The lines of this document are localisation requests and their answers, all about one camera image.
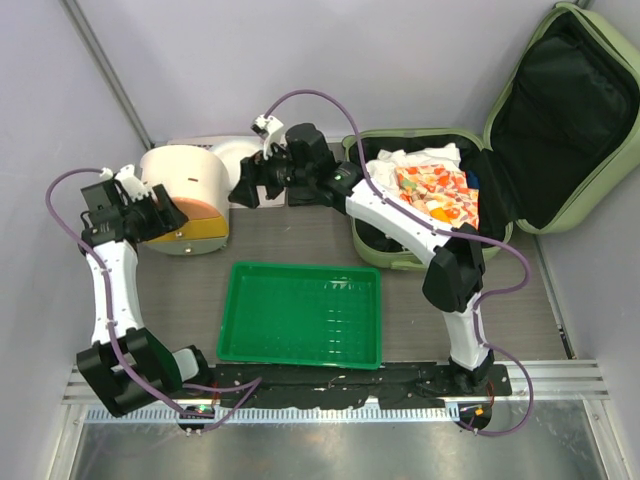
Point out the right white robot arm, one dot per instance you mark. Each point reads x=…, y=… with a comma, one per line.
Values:
x=299, y=157

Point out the green plastic tray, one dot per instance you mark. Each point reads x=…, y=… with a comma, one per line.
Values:
x=303, y=315

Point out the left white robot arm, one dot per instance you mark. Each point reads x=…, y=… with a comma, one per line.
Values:
x=126, y=366

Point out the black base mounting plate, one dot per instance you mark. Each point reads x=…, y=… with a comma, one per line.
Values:
x=396, y=385

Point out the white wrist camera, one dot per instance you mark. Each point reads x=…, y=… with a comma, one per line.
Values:
x=270, y=130
x=130, y=182

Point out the floral orange cloth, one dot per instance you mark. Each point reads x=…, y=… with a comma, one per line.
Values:
x=438, y=186

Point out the blue garment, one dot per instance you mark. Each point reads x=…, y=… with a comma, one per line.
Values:
x=472, y=180

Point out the cream round drawer cabinet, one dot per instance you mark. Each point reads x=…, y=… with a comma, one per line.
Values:
x=198, y=184

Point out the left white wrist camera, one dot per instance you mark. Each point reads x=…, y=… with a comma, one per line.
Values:
x=130, y=182

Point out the green hard-shell suitcase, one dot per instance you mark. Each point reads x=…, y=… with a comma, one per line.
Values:
x=562, y=134

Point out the white slotted cable duct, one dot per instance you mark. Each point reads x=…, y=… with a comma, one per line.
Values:
x=369, y=413

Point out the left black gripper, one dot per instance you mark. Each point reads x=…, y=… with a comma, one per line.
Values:
x=166, y=220

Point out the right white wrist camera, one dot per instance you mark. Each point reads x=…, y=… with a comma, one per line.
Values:
x=270, y=130

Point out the white paper plate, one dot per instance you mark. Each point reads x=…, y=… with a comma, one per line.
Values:
x=231, y=153

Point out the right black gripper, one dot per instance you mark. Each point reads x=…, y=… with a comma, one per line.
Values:
x=256, y=171

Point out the white garment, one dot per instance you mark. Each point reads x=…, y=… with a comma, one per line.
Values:
x=382, y=168

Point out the orange tube white cap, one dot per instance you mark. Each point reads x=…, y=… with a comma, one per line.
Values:
x=439, y=214

